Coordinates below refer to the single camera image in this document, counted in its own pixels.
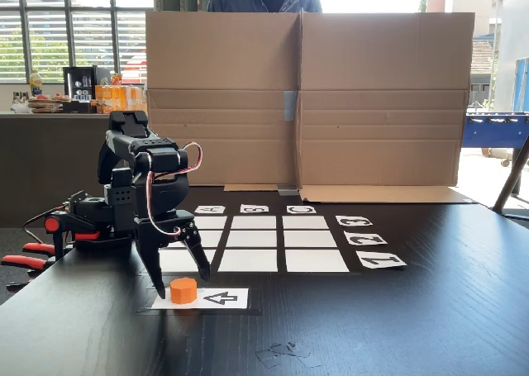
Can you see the yellow bottle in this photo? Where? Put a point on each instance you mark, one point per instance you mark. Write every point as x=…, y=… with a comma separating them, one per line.
x=36, y=82

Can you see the grey metal leg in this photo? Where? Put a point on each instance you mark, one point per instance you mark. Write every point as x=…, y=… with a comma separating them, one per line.
x=512, y=173

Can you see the number 3 paper sheet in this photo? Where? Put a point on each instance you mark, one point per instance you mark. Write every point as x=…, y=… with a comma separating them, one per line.
x=354, y=221

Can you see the grey tape strip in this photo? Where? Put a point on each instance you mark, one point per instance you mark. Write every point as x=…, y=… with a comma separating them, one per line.
x=288, y=191
x=290, y=105

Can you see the food tray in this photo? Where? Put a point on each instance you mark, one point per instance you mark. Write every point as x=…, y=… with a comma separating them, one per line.
x=45, y=103

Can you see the brown cardboard screen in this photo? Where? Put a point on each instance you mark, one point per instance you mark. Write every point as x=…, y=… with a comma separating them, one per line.
x=372, y=62

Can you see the white arrow paper sheet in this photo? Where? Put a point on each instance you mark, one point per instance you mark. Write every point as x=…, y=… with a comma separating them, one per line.
x=223, y=298

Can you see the round orange token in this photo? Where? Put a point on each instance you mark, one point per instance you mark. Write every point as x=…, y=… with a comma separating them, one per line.
x=183, y=292

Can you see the white nine-square grid sheet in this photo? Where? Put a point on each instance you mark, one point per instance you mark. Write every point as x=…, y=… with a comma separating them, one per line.
x=252, y=260

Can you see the number 1 paper sheet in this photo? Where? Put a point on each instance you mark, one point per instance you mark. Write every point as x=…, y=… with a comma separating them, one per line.
x=380, y=260

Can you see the blue foosball table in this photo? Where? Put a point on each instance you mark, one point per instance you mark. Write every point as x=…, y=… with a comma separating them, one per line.
x=496, y=128

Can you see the orange juice cartons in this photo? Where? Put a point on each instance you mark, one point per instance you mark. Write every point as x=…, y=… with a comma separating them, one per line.
x=111, y=99

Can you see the red black table clamp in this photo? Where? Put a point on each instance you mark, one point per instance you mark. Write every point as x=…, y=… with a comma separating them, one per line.
x=51, y=224
x=22, y=262

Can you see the number 2 paper sheet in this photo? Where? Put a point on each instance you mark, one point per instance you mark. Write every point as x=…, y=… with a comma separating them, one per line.
x=365, y=239

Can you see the letter C paper sheet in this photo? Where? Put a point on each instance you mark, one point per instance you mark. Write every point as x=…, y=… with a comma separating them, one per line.
x=301, y=209

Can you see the black mini fridge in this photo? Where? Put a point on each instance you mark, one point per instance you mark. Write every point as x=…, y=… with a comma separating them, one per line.
x=82, y=89

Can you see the letter A paper sheet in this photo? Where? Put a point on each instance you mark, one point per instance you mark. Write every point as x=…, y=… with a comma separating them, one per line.
x=210, y=209

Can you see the letter B paper sheet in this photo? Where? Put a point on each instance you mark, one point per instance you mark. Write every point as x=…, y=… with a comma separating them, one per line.
x=254, y=208

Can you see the dark counter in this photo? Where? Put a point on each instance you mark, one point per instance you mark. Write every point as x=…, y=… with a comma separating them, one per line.
x=33, y=153

